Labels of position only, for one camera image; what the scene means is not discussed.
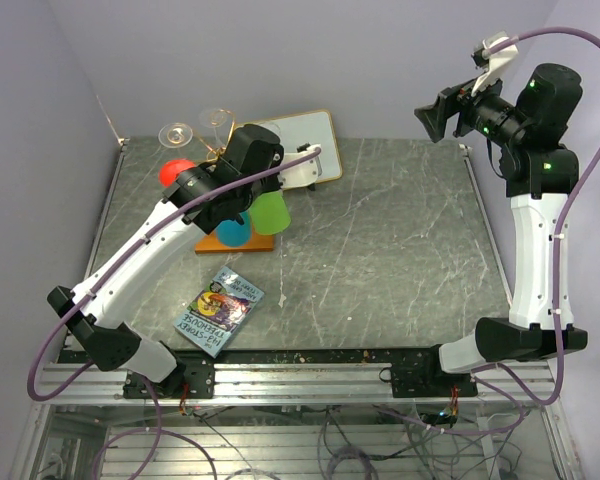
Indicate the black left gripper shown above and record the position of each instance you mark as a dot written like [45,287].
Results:
[275,185]

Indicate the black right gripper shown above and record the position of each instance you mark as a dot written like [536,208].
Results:
[450,101]

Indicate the green plastic goblet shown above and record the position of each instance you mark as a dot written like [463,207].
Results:
[269,214]

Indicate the blue plastic goblet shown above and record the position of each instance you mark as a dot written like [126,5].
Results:
[234,233]

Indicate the clear smooth wine glass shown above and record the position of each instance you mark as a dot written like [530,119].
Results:
[221,122]

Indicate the red plastic goblet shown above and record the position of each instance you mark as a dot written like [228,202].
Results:
[171,169]

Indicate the clear ribbed wine glass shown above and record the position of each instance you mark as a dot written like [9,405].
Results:
[175,135]

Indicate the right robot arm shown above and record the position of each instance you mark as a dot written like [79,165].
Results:
[539,174]

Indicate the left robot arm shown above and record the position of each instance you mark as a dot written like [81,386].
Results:
[193,204]

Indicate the wooden rack base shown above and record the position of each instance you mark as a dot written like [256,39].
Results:
[210,244]

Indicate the gold framed whiteboard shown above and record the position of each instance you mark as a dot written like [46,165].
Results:
[299,135]

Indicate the colourful treehouse book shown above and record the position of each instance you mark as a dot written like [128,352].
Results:
[214,316]

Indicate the gold wire glass rack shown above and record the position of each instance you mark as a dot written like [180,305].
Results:
[212,152]

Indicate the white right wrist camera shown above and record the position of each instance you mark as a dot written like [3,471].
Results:
[493,57]

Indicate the aluminium rail frame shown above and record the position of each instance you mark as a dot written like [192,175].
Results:
[304,384]

